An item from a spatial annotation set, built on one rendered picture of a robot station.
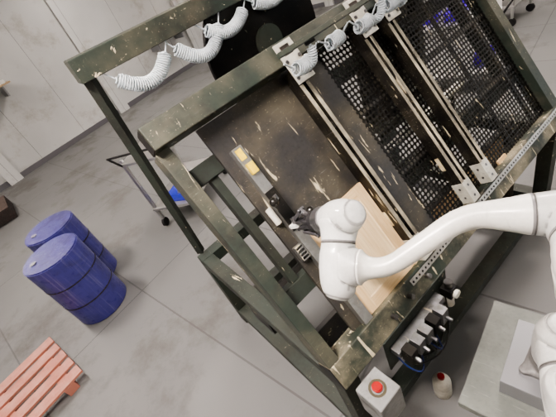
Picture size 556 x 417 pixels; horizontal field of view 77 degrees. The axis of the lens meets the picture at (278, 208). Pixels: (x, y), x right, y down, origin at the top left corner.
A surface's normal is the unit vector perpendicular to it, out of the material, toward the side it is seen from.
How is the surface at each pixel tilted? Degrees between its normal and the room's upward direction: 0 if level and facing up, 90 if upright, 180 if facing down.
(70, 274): 90
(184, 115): 59
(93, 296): 90
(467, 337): 0
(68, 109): 90
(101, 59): 90
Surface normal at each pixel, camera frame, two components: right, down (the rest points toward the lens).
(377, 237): 0.36, -0.12
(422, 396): -0.33, -0.73
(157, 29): 0.62, 0.30
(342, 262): -0.32, -0.18
